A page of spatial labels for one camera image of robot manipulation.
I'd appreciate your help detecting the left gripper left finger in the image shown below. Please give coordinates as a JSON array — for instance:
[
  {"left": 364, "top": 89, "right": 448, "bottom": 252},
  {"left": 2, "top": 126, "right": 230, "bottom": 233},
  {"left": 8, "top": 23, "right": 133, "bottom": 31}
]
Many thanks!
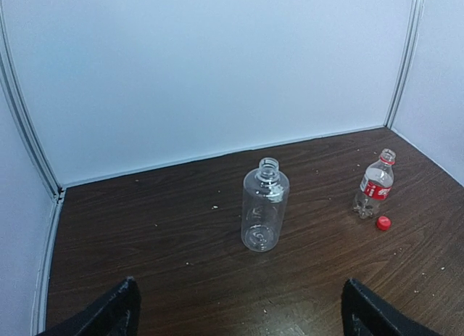
[{"left": 41, "top": 276, "right": 141, "bottom": 336}]

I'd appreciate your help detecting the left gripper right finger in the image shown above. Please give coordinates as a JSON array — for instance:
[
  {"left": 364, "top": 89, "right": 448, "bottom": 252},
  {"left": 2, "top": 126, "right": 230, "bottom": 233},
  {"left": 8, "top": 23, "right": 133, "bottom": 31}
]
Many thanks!
[{"left": 341, "top": 279, "right": 437, "bottom": 335}]

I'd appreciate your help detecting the red cola bottle cap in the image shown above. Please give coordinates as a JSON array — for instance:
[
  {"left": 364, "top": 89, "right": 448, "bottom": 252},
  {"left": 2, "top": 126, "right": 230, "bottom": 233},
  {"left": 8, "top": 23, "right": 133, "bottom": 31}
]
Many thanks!
[{"left": 376, "top": 216, "right": 392, "bottom": 231}]

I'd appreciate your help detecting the small cola bottle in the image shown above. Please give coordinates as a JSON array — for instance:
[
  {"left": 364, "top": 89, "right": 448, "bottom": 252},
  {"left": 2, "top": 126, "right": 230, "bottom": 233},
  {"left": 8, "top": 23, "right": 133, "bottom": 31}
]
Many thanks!
[{"left": 352, "top": 148, "right": 396, "bottom": 219}]

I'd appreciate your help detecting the large clear plastic bottle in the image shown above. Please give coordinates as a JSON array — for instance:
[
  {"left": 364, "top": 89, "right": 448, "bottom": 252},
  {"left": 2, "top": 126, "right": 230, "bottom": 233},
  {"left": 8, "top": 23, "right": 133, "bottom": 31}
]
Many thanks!
[{"left": 241, "top": 157, "right": 290, "bottom": 253}]

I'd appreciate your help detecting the left rear frame post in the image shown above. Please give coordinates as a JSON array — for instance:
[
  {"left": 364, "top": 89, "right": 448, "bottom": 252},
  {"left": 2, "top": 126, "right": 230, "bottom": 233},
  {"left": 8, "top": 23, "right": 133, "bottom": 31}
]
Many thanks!
[{"left": 1, "top": 20, "right": 64, "bottom": 335}]

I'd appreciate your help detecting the frame post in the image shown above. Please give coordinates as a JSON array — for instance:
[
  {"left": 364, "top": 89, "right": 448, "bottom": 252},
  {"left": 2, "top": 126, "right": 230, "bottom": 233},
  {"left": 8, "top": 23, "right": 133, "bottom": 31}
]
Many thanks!
[
  {"left": 384, "top": 0, "right": 425, "bottom": 129},
  {"left": 1, "top": 20, "right": 64, "bottom": 335}
]

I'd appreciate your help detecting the right rear frame post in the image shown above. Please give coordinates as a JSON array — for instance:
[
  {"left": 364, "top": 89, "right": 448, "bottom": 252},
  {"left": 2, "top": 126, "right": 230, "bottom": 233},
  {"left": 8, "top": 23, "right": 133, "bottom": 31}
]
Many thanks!
[{"left": 384, "top": 0, "right": 425, "bottom": 129}]

